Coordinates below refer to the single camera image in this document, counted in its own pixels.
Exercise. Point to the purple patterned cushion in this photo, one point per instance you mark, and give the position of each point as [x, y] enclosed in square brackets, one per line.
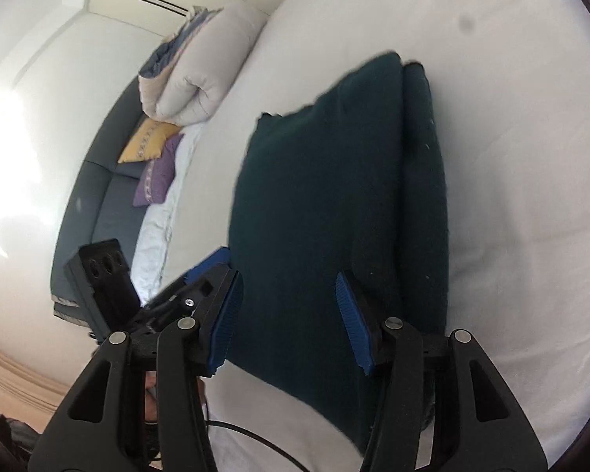
[155, 177]

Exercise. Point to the yellow patterned cushion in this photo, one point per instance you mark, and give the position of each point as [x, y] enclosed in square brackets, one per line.
[145, 142]

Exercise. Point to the folded beige duvet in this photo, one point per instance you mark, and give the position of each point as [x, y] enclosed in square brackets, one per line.
[201, 73]

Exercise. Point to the white bed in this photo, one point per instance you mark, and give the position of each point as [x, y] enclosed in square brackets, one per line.
[511, 182]

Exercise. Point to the dark grey upholstered headboard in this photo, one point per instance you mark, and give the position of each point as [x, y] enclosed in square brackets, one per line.
[93, 216]

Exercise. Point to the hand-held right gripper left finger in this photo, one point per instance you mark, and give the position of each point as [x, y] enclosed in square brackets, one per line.
[223, 319]

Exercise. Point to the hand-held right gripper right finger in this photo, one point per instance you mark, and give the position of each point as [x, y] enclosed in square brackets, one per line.
[351, 324]

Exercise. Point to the dark green knit sweater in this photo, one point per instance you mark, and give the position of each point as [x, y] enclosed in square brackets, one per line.
[324, 216]

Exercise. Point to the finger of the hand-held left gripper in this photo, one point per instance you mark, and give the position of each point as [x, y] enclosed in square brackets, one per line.
[209, 261]
[174, 301]

